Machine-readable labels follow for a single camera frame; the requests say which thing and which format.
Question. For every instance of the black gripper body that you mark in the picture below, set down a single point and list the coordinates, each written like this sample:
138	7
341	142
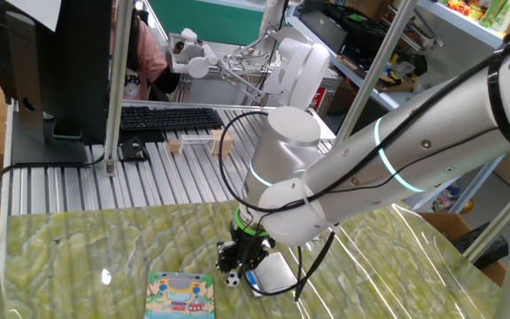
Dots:
252	248

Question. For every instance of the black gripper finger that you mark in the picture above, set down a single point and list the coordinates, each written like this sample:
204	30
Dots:
228	257
252	266

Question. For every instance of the small soccer ball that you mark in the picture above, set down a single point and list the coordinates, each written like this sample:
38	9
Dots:
233	279

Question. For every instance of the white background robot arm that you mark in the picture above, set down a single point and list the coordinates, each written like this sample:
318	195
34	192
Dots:
303	66

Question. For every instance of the silver background robot link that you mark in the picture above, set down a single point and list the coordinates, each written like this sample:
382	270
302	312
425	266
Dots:
270	22

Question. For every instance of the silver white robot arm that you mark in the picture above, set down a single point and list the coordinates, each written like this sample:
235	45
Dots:
414	155

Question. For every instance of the forearm in black sleeve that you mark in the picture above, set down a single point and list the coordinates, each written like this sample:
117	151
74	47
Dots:
166	80

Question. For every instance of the silver digital pocket scale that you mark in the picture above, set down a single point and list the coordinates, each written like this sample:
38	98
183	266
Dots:
277	270

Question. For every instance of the cartoon bus jigsaw board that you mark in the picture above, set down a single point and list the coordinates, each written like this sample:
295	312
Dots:
180	294

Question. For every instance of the green marble pattern mat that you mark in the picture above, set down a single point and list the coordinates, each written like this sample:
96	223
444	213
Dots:
104	248

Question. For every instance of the black keyboard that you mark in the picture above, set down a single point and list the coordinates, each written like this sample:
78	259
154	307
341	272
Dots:
171	118

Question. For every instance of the red white sign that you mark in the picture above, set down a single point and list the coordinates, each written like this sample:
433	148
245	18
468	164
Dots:
319	99

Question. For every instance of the brown cardboard carton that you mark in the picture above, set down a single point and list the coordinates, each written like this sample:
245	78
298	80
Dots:
341	97

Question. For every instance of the white haptic control device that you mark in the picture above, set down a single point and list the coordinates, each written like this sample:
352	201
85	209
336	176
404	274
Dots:
197	66

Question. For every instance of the colourful toy bag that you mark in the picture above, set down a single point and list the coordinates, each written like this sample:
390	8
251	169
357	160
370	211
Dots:
446	198

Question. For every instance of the black phone teal case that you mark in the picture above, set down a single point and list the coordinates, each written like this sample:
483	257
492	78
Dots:
67	134

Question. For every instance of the yellow black toy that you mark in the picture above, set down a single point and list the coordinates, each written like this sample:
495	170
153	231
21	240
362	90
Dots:
390	79

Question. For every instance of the yellow ball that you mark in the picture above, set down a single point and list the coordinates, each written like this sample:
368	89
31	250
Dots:
467	206

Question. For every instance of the person in pink shirt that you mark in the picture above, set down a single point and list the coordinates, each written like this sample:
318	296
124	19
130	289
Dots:
146	53

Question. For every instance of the black box device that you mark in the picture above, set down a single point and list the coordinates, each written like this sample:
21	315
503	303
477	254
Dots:
481	246

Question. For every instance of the grey equipment case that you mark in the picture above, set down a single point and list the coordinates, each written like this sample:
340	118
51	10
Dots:
321	28

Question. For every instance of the green partition panel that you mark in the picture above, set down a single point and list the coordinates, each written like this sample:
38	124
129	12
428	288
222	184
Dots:
237	17

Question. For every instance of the black tool case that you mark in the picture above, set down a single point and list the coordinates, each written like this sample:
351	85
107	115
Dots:
361	35

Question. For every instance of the black computer monitor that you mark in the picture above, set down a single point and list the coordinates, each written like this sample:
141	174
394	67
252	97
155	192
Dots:
73	66

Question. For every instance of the grey metal shelf rack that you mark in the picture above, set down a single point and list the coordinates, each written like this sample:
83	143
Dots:
467	24

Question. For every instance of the white paper sheet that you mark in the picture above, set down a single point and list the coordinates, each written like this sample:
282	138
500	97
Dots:
38	11

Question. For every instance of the colourful toy pile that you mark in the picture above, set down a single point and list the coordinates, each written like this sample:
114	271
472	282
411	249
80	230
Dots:
463	6

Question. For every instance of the green juice carton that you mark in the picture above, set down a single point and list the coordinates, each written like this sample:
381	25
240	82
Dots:
494	11

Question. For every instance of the white plastic bottle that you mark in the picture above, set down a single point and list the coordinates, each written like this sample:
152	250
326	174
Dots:
509	15

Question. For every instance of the small black bracket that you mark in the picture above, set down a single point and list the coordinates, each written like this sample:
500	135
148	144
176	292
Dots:
133	150

